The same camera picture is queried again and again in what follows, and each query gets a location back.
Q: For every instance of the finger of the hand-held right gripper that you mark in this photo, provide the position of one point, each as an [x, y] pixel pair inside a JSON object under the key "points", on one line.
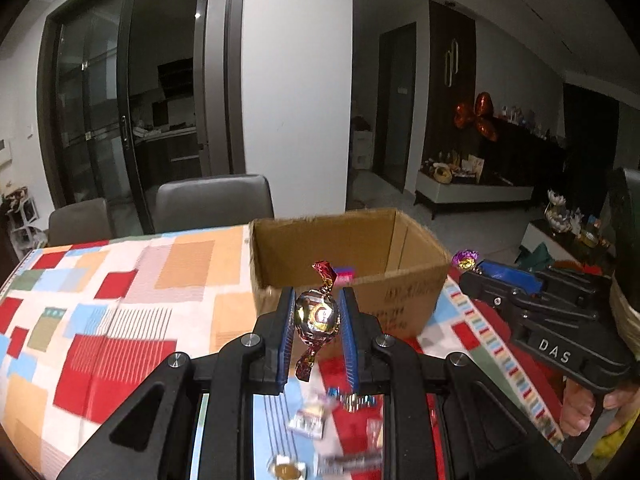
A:
{"points": [[510, 272], [487, 287]]}

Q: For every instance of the narrow grey chair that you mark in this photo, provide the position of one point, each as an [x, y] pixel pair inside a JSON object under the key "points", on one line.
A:
{"points": [[80, 222]]}

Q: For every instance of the dark interior door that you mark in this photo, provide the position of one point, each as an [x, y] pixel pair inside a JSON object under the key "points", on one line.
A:
{"points": [[397, 105]]}

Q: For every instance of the green cloth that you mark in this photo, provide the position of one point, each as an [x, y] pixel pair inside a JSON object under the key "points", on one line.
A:
{"points": [[535, 256]]}

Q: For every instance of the sliding glass door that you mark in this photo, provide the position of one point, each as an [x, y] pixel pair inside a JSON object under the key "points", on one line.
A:
{"points": [[90, 110]]}

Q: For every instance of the black range hood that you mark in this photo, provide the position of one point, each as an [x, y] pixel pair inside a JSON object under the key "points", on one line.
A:
{"points": [[176, 77]]}

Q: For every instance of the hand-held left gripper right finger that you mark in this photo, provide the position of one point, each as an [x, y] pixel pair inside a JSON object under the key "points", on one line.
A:
{"points": [[350, 347]]}

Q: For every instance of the person's right hand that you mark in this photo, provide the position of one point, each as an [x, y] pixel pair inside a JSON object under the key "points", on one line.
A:
{"points": [[575, 410]]}

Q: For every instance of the pink snack packet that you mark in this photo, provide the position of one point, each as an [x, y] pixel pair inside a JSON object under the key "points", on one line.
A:
{"points": [[344, 276]]}

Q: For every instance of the red gold candy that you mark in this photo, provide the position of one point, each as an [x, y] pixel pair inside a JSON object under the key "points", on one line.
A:
{"points": [[317, 315]]}

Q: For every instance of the wall intercom panel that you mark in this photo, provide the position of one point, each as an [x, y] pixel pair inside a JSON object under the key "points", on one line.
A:
{"points": [[4, 149]]}

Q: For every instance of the cardboard box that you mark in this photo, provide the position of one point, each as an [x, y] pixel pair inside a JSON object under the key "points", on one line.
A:
{"points": [[395, 300]]}

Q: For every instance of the dark sideboard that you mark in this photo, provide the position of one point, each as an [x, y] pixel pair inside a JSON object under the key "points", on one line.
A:
{"points": [[530, 155]]}

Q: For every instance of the silver refrigerator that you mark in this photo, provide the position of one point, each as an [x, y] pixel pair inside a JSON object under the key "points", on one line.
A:
{"points": [[212, 85]]}

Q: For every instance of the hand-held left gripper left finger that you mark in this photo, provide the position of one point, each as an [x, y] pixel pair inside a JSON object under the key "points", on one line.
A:
{"points": [[287, 342]]}

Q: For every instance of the white shoe rack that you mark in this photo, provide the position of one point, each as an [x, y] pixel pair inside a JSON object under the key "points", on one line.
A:
{"points": [[20, 220]]}

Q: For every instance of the purple candy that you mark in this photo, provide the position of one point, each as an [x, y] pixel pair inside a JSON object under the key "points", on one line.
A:
{"points": [[465, 259]]}

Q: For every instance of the patchwork tablecloth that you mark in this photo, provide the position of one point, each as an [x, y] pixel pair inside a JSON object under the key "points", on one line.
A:
{"points": [[125, 320]]}

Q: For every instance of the lotus ornament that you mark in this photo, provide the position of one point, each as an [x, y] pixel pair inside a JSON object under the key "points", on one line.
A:
{"points": [[560, 212]]}

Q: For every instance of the gold coin candy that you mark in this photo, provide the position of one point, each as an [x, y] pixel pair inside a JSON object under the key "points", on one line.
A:
{"points": [[286, 470]]}

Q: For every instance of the red foil balloon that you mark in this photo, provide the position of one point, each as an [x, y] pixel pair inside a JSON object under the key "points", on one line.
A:
{"points": [[464, 115], [489, 129], [484, 104]]}

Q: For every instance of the white low bench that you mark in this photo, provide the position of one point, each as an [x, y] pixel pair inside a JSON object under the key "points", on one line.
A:
{"points": [[475, 194]]}

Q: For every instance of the tall dark cabinet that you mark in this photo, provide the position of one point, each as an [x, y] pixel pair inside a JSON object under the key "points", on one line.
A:
{"points": [[450, 35]]}

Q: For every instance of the small shiny candy cluster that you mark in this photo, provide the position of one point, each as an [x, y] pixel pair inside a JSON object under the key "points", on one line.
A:
{"points": [[352, 400]]}

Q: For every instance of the silver wrapped candy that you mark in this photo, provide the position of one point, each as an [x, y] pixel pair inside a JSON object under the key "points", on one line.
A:
{"points": [[307, 417]]}

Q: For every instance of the blurred flat snack packet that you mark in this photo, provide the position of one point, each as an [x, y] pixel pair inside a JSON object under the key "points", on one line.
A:
{"points": [[350, 464]]}

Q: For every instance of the wide grey chair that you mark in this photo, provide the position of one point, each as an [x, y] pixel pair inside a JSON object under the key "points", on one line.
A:
{"points": [[210, 205]]}

